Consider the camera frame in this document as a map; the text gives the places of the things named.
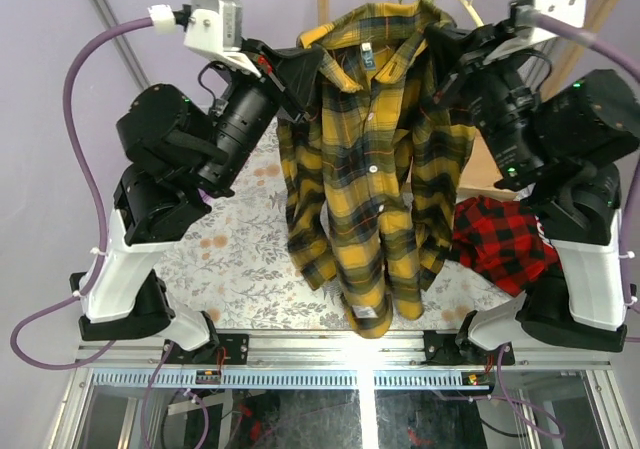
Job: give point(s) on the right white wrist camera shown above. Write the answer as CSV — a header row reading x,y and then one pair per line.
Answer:
x,y
535,21

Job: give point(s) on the yellow plaid shirt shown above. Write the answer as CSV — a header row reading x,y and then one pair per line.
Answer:
x,y
372,176

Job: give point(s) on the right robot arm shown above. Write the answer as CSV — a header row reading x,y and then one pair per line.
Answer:
x,y
564,150

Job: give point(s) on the aluminium mounting rail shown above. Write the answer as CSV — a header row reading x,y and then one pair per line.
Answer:
x,y
305,359

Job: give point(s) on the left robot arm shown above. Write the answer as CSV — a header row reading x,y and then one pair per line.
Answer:
x,y
181,158

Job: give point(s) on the red black plaid shirt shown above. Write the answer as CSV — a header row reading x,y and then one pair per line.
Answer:
x,y
502,241

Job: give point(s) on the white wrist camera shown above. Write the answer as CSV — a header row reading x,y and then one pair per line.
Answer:
x,y
213,30
535,21

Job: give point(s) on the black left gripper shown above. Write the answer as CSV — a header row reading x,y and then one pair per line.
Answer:
x,y
273,81

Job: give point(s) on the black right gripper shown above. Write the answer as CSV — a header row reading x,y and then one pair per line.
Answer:
x,y
451,55

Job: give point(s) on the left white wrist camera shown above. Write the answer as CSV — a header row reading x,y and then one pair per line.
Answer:
x,y
213,30

